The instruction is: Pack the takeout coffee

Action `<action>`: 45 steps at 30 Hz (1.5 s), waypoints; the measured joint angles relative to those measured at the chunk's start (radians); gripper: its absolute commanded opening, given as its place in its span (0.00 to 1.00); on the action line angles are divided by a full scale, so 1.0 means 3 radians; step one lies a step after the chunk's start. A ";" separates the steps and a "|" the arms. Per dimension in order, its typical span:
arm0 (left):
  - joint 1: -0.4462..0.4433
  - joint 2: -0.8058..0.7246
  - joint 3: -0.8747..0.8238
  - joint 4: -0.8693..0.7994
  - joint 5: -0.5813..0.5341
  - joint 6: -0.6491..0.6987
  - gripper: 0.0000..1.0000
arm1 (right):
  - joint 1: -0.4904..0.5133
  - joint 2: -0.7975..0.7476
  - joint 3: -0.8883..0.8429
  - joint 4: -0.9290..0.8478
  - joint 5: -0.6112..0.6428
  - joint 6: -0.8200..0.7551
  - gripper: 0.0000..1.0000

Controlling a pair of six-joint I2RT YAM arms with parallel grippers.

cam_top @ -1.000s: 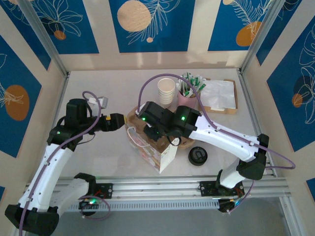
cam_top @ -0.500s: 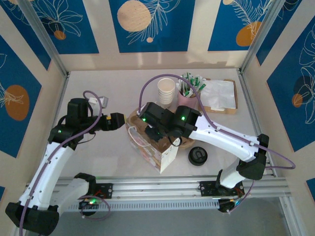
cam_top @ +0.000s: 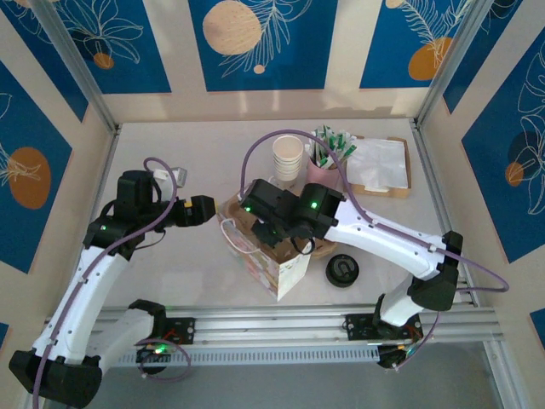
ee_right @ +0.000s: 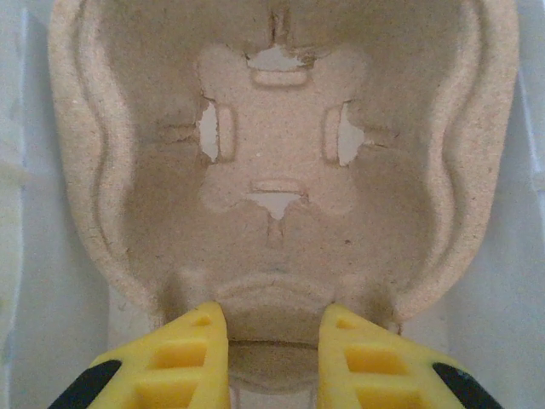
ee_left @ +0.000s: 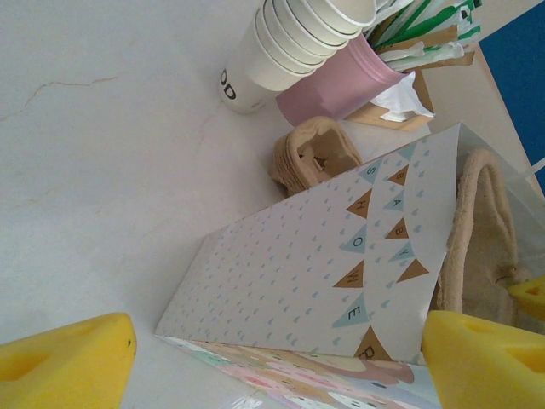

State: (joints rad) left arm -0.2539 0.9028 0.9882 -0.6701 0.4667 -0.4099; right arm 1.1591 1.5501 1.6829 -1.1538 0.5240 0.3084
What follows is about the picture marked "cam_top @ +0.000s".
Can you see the patterned paper gift bag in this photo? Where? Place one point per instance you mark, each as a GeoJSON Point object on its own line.
{"type": "Point", "coordinates": [289, 272]}

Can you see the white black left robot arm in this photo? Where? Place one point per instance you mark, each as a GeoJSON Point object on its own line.
{"type": "Point", "coordinates": [98, 289]}

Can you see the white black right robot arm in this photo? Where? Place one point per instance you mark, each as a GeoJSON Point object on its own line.
{"type": "Point", "coordinates": [383, 243]}

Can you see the pink cylindrical holder cup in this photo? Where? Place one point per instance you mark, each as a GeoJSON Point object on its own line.
{"type": "Point", "coordinates": [317, 174]}

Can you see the brown pulp cup carrier stack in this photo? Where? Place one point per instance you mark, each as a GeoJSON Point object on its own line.
{"type": "Point", "coordinates": [325, 248]}

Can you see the white paper cup stack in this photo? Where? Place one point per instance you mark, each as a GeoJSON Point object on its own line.
{"type": "Point", "coordinates": [287, 149]}

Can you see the green white stirrer packet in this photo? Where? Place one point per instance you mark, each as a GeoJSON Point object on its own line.
{"type": "Point", "coordinates": [314, 147]}
{"type": "Point", "coordinates": [325, 163]}
{"type": "Point", "coordinates": [328, 136]}
{"type": "Point", "coordinates": [345, 140]}
{"type": "Point", "coordinates": [349, 154]}

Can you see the black plastic cup lid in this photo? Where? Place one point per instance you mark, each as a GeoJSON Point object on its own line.
{"type": "Point", "coordinates": [336, 277]}

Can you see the brown cardboard napkin tray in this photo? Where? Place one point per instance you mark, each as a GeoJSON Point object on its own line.
{"type": "Point", "coordinates": [374, 194]}

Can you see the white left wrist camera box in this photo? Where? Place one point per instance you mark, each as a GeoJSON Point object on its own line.
{"type": "Point", "coordinates": [179, 175]}

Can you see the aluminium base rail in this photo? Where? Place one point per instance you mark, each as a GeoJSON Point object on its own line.
{"type": "Point", "coordinates": [264, 324]}

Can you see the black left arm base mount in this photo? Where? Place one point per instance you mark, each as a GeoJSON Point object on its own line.
{"type": "Point", "coordinates": [183, 330]}

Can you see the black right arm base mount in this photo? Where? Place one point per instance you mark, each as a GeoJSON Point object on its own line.
{"type": "Point", "coordinates": [362, 328]}

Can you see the aluminium frame post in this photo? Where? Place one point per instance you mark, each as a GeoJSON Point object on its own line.
{"type": "Point", "coordinates": [447, 64]}
{"type": "Point", "coordinates": [85, 76]}

